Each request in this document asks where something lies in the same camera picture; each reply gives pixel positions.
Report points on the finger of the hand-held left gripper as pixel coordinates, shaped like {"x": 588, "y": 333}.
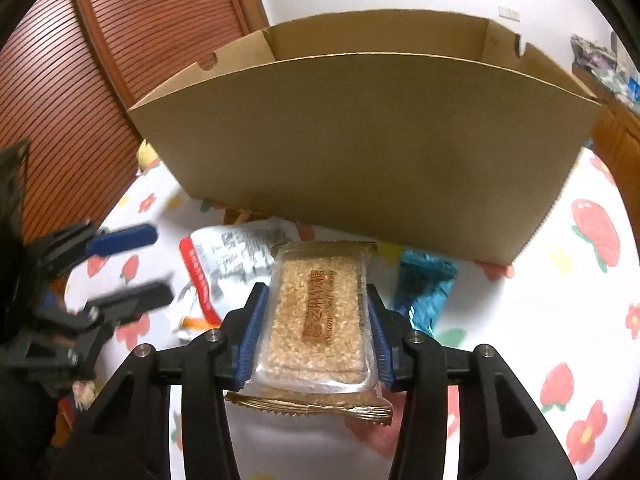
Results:
{"x": 135, "y": 297}
{"x": 125, "y": 240}

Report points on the white wall switch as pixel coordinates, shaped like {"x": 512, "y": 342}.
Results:
{"x": 509, "y": 13}

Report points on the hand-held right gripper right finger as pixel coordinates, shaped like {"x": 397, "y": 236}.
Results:
{"x": 380, "y": 340}

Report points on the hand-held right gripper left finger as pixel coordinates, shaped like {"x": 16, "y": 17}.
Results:
{"x": 252, "y": 330}

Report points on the wooden louvered wardrobe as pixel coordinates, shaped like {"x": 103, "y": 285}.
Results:
{"x": 75, "y": 110}

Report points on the wooden sideboard cabinet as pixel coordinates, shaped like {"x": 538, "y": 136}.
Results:
{"x": 617, "y": 135}

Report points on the white red snack packet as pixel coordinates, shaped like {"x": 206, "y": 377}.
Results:
{"x": 230, "y": 260}

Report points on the stack of newspapers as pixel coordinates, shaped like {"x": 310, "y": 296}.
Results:
{"x": 592, "y": 50}

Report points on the floral bed sheet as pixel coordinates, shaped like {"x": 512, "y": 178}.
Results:
{"x": 500, "y": 320}

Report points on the sesame candy packet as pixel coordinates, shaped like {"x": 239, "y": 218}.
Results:
{"x": 320, "y": 320}

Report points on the teal foil snack packet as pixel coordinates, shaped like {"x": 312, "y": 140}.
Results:
{"x": 422, "y": 285}

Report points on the brown cardboard box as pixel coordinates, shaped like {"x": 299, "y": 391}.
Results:
{"x": 375, "y": 150}

